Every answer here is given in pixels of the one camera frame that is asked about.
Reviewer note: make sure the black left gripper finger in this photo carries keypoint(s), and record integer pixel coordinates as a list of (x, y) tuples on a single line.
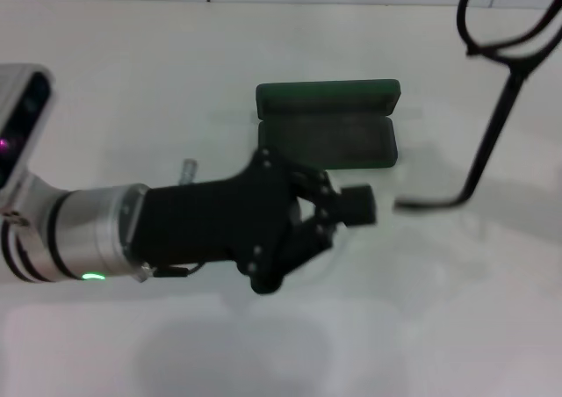
[(358, 206), (314, 239)]

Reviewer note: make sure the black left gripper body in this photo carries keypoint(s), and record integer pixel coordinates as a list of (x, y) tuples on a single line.
[(211, 221)]

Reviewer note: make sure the green glasses case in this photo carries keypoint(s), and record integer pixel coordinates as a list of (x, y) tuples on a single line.
[(333, 129)]

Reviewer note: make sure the black glasses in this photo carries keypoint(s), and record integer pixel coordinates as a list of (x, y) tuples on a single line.
[(494, 124)]

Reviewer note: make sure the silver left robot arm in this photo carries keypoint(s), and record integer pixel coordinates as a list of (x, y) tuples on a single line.
[(79, 234)]

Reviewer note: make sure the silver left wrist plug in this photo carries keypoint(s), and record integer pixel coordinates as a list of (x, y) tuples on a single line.
[(188, 172)]

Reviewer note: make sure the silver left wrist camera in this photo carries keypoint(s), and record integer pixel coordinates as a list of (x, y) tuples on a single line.
[(22, 120)]

